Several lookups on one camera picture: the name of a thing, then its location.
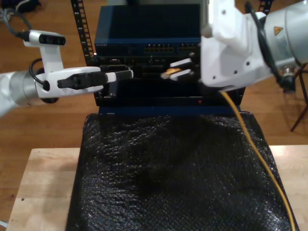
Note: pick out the white sneaker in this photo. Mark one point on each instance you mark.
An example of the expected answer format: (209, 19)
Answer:
(3, 18)

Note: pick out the blue network switch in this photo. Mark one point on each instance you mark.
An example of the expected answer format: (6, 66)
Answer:
(144, 24)

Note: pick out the dark wooden chair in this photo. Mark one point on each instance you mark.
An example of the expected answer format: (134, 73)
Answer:
(297, 121)

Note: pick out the black rack shelf tray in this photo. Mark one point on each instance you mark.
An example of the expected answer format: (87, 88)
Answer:
(156, 91)

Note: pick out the blue base board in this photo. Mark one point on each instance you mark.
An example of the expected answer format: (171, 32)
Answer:
(144, 110)

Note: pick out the black rack server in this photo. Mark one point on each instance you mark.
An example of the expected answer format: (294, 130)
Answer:
(149, 65)

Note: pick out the dark sneaker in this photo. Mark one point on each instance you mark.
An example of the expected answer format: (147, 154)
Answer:
(29, 3)

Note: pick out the black bubble mat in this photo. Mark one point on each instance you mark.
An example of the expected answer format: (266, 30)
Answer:
(168, 180)

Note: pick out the black perforated rack post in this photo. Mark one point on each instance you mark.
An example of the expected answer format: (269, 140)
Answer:
(81, 29)
(267, 4)

